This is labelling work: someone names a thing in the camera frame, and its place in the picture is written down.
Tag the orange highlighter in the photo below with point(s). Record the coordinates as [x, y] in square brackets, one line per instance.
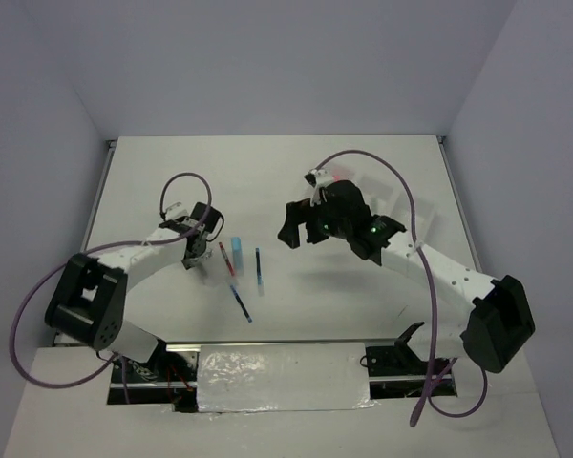
[202, 258]

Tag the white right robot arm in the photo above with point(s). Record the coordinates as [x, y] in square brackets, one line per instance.
[497, 316]

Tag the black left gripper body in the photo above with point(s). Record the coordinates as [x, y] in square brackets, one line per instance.
[186, 264]

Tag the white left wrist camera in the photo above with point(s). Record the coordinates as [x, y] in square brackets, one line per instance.
[175, 211]

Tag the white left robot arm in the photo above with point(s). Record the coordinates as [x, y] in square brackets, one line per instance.
[89, 301]

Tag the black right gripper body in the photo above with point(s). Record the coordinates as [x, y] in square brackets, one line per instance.
[331, 226]

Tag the blue pen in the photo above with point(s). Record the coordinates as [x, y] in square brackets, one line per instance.
[234, 291]

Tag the red pen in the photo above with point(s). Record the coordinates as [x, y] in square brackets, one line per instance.
[226, 260]

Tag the silver foil tape sheet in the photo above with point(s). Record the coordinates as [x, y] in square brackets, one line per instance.
[282, 377]

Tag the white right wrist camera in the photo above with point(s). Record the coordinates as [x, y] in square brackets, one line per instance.
[318, 179]

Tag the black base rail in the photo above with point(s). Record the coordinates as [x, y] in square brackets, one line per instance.
[394, 373]

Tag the blue highlighter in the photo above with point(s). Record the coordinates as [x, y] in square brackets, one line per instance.
[237, 255]

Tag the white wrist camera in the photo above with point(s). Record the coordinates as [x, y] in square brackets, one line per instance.
[175, 211]
[318, 179]

